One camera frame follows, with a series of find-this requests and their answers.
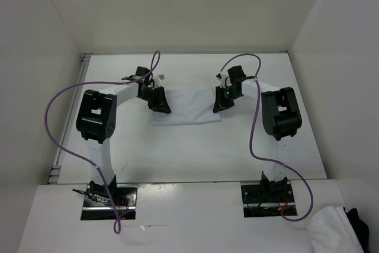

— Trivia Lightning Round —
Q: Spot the white skirt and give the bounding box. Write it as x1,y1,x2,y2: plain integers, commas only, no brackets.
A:
149,88,222,126

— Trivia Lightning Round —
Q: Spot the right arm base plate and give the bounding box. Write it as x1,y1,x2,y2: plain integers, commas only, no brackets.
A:
240,181,297,218

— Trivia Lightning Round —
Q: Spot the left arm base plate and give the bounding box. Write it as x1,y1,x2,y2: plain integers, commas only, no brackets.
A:
74,184,138,221

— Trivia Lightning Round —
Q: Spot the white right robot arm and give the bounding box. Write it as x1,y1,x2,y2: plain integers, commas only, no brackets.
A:
213,66,305,201

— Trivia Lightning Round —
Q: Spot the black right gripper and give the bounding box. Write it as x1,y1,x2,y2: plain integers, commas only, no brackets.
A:
213,85,241,113

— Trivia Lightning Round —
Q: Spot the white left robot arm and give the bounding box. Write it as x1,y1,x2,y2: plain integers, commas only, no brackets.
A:
76,66,171,206

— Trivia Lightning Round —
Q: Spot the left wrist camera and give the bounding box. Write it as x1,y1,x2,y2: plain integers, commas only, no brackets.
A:
152,74,165,89

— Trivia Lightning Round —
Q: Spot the black cloth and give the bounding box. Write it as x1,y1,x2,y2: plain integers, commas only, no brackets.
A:
345,208,370,253

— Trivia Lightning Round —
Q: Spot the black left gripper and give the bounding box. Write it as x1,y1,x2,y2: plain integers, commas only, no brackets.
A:
139,85,171,114

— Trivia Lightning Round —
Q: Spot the white cloth pile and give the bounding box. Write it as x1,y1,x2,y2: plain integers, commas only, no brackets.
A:
306,206,363,252

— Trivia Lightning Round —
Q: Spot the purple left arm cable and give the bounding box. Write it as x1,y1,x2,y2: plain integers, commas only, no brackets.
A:
43,50,162,235

